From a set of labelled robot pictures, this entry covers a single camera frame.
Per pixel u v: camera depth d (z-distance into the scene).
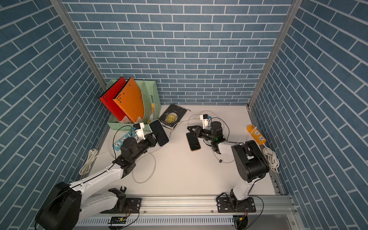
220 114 1.15
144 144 0.70
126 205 0.71
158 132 0.78
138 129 0.71
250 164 0.49
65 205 0.40
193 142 0.98
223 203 0.74
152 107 1.16
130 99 1.02
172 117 1.09
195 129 0.82
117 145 0.94
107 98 0.87
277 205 0.80
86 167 0.88
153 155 0.92
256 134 0.99
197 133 0.81
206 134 0.79
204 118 0.84
